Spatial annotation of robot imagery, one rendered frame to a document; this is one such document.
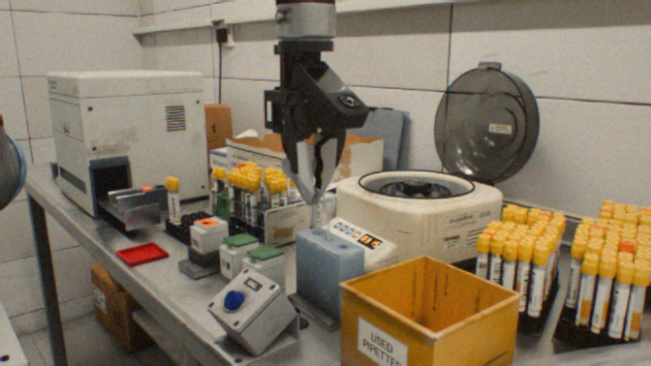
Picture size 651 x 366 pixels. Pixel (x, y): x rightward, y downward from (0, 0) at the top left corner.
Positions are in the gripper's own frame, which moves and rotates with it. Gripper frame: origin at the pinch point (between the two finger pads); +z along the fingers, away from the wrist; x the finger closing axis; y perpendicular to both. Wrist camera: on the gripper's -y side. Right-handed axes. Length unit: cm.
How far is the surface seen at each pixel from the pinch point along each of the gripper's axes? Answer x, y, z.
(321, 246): 2.0, -4.1, 5.3
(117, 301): -2, 150, 81
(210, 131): -25, 96, 5
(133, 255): 16.9, 31.1, 15.0
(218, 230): 6.8, 17.2, 8.5
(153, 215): 10.4, 39.7, 11.3
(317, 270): 2.0, -3.3, 8.9
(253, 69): -42, 98, -14
